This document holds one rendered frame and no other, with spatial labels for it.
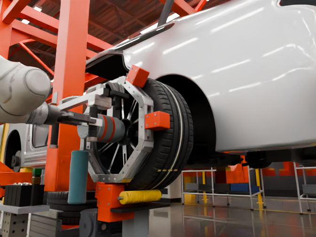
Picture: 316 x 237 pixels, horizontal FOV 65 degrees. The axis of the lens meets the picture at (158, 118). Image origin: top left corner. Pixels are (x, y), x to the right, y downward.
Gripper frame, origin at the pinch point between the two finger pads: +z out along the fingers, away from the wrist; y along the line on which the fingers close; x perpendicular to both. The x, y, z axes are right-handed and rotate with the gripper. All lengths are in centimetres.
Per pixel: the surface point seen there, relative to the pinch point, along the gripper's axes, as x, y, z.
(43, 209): -39, -58, 9
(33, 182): -25, -58, 2
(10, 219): -46, -78, -1
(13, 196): -32, -72, -2
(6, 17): 179, -243, 22
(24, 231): -53, -78, 8
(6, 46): 147, -257, 30
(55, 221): -50, -76, 26
